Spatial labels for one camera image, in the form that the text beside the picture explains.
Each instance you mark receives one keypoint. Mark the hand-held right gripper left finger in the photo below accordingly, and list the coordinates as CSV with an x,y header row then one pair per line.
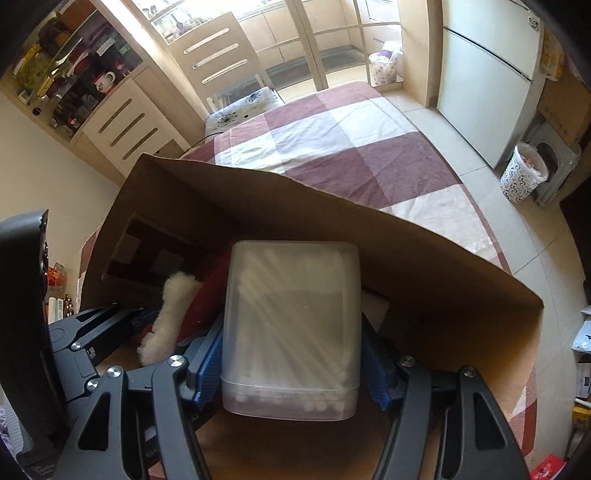
x,y
205,355

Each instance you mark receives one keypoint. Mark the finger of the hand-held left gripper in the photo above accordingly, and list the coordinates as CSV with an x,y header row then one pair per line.
x,y
111,323
92,371

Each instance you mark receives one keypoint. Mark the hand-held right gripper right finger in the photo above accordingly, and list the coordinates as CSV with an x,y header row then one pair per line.
x,y
376,364

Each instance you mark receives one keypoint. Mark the red white fluffy stocking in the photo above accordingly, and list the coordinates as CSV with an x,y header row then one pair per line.
x,y
171,314

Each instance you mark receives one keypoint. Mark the clear plastic cotton swab box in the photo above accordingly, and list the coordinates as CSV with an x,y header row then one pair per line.
x,y
291,323

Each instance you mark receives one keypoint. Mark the brown cardboard box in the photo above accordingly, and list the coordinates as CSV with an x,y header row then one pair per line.
x,y
415,277

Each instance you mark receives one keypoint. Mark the cream slatted chair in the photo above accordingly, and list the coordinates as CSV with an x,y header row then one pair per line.
x,y
217,55
124,124

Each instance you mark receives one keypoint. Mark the grey mailer bags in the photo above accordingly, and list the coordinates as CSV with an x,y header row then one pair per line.
x,y
582,330

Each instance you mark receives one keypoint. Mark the purple white checked tablecloth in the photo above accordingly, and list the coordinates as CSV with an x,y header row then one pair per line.
x,y
346,152

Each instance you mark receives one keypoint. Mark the patterned white trash bin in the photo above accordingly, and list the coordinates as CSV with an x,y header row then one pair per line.
x,y
521,177

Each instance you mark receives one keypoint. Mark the white floral mug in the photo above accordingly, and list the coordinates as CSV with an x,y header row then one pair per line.
x,y
105,82

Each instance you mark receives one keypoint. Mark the floral seat cushion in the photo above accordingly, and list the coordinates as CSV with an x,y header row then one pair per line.
x,y
244,108

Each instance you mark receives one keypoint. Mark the grey plastic stool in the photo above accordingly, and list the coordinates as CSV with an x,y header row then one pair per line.
x,y
561,170

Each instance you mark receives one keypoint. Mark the cream display cabinet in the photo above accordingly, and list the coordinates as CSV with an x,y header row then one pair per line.
x,y
69,55

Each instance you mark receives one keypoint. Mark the patterned balcony bin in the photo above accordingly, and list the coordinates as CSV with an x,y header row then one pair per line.
x,y
383,67

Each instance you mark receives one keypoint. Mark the white refrigerator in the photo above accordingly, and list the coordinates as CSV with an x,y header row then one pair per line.
x,y
485,83

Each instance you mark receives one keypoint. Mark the yellow snack packet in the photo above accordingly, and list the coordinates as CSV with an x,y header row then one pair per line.
x,y
551,55

